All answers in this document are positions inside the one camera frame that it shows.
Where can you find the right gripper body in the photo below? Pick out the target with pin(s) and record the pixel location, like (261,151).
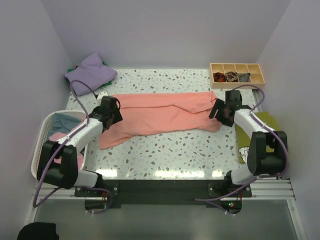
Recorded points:
(220,115)

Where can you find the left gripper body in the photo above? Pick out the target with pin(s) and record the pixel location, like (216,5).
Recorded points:
(116,116)

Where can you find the salmon pink t-shirt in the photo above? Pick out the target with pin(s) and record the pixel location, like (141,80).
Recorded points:
(147,114)

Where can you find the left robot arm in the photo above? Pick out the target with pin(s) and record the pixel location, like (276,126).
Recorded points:
(66,175)

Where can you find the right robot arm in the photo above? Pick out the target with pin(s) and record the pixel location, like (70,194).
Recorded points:
(268,148)

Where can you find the olive green t-shirt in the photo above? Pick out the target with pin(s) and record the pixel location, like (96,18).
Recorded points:
(243,140)

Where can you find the red black rolled sock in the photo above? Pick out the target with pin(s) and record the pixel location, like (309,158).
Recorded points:
(219,77)

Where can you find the wooden compartment tray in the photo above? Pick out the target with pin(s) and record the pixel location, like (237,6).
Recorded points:
(256,78)

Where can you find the brown patterned rolled sock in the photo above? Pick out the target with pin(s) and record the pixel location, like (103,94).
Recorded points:
(231,77)

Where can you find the grey rolled sock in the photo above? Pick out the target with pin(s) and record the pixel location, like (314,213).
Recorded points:
(244,77)

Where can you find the folded lilac t-shirt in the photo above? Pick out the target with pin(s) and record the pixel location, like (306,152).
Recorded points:
(93,72)

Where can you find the grey blue t-shirt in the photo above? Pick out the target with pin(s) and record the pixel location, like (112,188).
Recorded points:
(63,123)

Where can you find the folded green t-shirt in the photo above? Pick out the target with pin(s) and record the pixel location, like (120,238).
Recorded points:
(74,88)

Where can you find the light pink t-shirt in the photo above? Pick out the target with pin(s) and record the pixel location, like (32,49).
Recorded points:
(58,135)

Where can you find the white laundry basket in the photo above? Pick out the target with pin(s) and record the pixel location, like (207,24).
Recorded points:
(43,137)

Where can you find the black object bottom left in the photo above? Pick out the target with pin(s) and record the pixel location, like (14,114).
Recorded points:
(38,231)

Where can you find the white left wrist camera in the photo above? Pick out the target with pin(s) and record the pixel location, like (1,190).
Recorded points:
(101,95)

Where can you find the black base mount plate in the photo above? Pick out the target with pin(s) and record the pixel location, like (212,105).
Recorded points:
(153,192)

